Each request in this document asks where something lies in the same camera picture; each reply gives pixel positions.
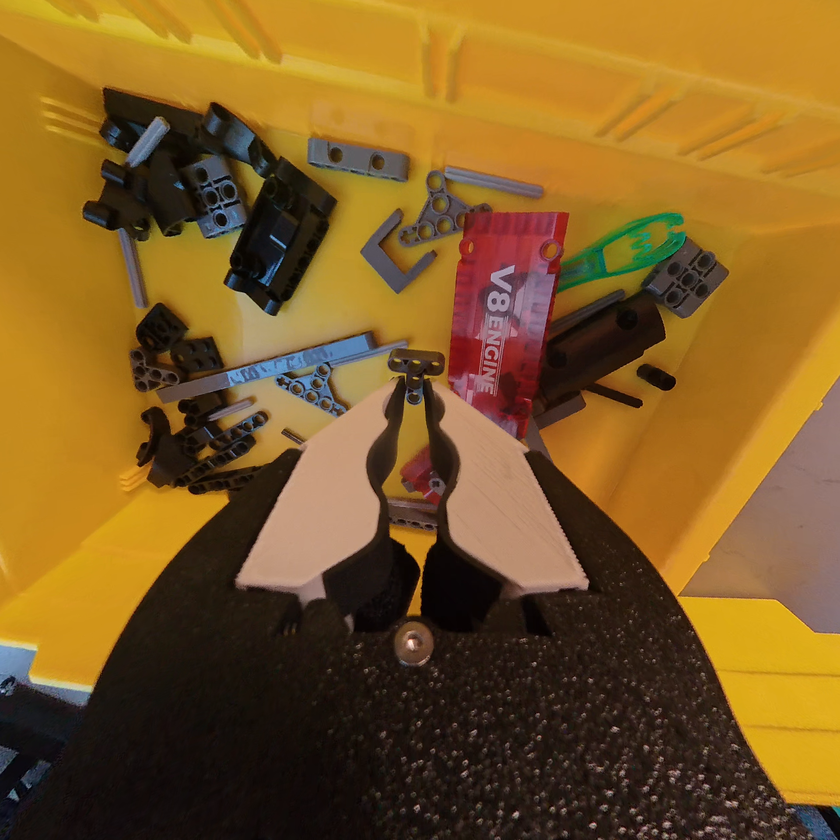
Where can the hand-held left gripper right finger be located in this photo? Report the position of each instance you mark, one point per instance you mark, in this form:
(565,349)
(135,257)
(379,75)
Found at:
(515,519)

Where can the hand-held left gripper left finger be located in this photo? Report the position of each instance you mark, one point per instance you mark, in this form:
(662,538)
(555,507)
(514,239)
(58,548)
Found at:
(315,519)

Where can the small black T-shaped piece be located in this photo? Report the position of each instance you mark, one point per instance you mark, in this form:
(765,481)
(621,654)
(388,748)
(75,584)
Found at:
(415,361)

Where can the pile of black red parts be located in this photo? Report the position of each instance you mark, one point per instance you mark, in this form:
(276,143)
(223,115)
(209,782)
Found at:
(276,236)

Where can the red transparent printed panel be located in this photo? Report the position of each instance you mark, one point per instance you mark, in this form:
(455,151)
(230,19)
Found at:
(505,315)

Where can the green plastic part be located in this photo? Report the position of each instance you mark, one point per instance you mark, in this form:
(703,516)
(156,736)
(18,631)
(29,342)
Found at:
(617,256)

